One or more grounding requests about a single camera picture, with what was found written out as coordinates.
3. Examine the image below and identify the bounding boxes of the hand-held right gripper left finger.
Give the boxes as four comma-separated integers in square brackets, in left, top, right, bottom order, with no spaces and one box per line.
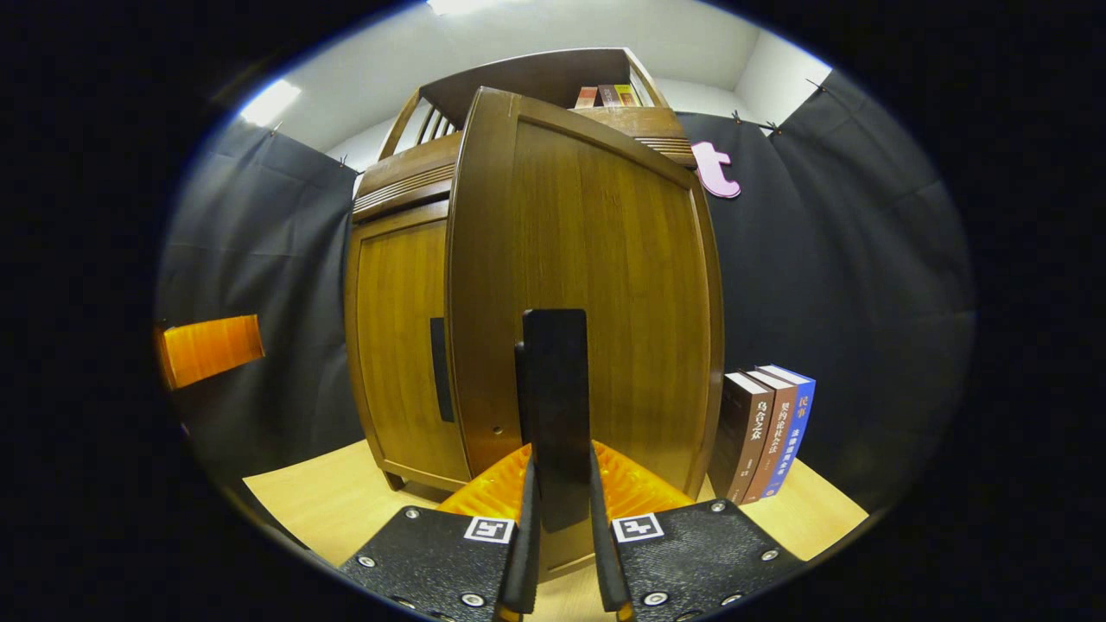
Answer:
[339,442,541,622]

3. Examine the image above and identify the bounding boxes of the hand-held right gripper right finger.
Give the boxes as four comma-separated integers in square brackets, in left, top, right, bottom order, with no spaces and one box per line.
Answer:
[590,441,804,622]

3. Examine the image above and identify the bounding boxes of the wooden shoe cabinet door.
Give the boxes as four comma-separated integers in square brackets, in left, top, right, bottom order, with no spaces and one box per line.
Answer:
[346,200,472,493]
[445,86,725,581]

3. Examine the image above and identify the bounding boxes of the wooden double-door shoe cabinet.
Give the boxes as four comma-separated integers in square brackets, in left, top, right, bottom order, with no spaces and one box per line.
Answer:
[344,48,699,495]

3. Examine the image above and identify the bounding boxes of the wooden cabinet drawer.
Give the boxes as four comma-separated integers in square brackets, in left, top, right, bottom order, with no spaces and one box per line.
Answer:
[353,105,697,225]

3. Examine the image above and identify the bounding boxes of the dark brown book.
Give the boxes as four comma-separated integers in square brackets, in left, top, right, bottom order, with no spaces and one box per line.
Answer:
[709,371,776,505]

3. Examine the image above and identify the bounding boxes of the reddish brown book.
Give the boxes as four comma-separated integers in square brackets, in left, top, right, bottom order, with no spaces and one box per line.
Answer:
[741,369,798,505]

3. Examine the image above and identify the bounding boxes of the blue book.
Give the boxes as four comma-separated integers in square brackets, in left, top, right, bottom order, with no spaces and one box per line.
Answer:
[760,364,817,498]

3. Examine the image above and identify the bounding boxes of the ceiling light panel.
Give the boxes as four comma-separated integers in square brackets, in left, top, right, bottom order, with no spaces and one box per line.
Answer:
[425,0,519,16]
[239,79,303,128]

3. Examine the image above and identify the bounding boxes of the black backdrop cloth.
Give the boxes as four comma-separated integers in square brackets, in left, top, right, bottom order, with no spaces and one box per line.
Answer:
[156,69,977,515]

